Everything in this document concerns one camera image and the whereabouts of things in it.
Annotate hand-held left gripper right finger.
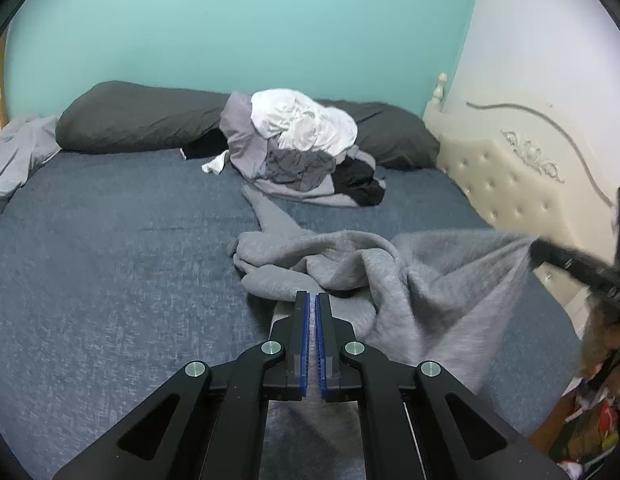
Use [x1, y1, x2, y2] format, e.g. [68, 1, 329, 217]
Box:
[316, 291, 571, 480]

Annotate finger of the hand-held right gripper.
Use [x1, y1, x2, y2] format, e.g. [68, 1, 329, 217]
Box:
[529, 237, 598, 283]

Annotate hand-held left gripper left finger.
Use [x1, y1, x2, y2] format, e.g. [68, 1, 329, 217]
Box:
[52, 290, 311, 480]

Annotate grey knit sweater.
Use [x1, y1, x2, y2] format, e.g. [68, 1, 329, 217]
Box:
[226, 182, 541, 480]

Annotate pile of mixed clothes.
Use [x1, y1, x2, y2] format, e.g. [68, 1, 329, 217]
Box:
[219, 91, 386, 208]

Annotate person's right hand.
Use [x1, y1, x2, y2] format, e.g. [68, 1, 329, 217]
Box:
[582, 310, 620, 376]

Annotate cream tufted headboard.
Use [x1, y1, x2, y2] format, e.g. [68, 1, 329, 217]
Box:
[422, 72, 620, 311]

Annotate colourful floor clutter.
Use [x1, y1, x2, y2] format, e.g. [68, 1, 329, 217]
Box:
[530, 385, 620, 476]

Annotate black garment with grey stripe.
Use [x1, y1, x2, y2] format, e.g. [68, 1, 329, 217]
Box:
[332, 157, 386, 207]

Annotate dark grey crumpled garment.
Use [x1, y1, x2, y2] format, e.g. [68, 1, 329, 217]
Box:
[266, 147, 337, 192]

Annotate small white cloth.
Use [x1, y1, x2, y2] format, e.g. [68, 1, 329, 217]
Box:
[201, 150, 230, 176]

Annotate black garment with white tag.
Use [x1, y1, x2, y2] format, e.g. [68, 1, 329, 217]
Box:
[181, 130, 231, 161]

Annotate white shirt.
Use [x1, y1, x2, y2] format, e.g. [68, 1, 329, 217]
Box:
[250, 89, 358, 153]

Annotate long dark grey pillow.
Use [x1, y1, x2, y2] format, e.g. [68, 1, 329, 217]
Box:
[55, 80, 231, 155]

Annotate light grey blanket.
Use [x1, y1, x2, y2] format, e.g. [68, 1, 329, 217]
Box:
[0, 114, 61, 198]

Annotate wooden window frame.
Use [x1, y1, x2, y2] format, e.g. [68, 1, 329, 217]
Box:
[0, 25, 11, 136]

